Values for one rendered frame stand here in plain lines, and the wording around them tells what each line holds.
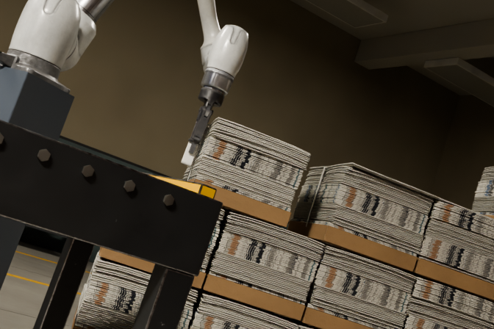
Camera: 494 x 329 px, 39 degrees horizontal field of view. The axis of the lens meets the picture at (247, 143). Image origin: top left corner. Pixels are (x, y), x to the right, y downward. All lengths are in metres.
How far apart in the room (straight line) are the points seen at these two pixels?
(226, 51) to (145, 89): 6.80
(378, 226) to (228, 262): 0.44
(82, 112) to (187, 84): 1.42
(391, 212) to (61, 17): 1.08
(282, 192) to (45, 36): 0.79
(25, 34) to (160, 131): 6.95
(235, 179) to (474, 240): 0.73
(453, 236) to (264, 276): 0.57
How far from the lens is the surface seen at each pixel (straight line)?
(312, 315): 1.99
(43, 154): 0.99
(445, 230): 2.12
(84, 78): 8.64
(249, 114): 9.47
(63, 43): 2.05
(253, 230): 1.92
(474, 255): 2.16
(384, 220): 2.04
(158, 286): 1.07
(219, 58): 2.09
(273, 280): 1.95
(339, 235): 1.98
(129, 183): 1.02
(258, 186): 1.94
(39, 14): 2.05
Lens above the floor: 0.74
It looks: 8 degrees up
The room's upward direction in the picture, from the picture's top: 19 degrees clockwise
